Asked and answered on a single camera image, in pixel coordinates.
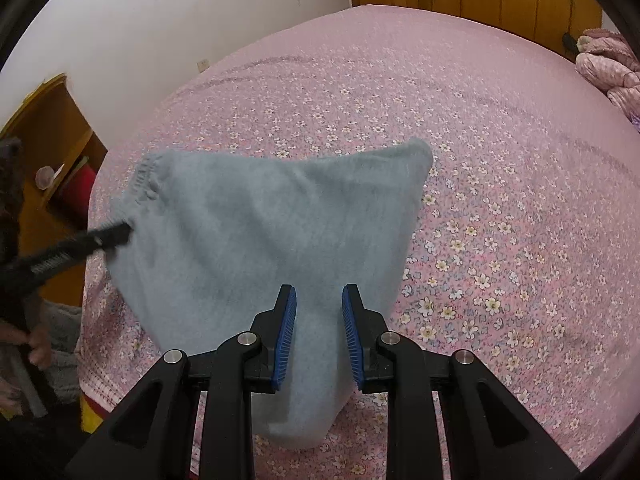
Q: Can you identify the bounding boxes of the pink floral bed sheet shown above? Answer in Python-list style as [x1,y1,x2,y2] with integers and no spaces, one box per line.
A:
[75,4,640,480]

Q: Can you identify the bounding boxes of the dark cloth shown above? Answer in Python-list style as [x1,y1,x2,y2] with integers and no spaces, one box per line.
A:
[0,137,26,267]

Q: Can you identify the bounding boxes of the grey fleece clothing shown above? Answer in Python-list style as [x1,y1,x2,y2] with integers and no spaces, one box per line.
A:
[44,302,84,407]

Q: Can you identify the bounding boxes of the person's left hand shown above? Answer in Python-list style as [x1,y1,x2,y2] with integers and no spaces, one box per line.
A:
[0,321,55,369]

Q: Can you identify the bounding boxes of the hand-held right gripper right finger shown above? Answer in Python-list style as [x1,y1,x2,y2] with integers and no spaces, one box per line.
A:
[341,284,583,480]

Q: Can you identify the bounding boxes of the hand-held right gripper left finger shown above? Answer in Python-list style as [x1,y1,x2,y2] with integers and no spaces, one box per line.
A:
[65,284,298,480]

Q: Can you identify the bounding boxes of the grey pants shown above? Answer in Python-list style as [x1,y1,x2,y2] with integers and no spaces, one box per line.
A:
[109,137,435,452]

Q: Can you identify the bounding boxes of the wooden nightstand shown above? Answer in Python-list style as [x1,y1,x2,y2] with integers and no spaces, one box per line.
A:
[0,74,108,311]

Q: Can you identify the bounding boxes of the red object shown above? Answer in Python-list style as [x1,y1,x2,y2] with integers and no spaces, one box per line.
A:
[62,167,99,222]

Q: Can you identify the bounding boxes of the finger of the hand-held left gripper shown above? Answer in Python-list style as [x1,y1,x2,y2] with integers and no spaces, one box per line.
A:
[82,222,133,257]

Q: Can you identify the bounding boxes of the pink quilt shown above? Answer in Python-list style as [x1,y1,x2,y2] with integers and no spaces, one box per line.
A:
[575,27,640,121]

